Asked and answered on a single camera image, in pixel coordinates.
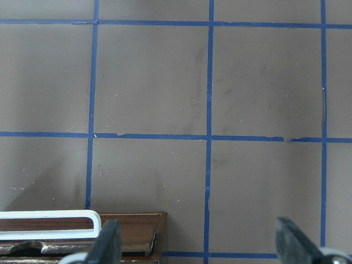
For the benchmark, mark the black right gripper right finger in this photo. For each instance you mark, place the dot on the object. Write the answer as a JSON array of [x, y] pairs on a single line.
[[293, 246]]

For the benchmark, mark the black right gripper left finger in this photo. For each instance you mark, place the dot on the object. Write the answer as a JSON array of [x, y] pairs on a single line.
[[107, 248]]

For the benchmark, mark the open wooden drawer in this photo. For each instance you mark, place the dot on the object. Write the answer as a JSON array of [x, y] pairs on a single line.
[[142, 242]]

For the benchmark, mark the white drawer handle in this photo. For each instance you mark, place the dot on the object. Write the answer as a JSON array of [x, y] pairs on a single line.
[[50, 225]]

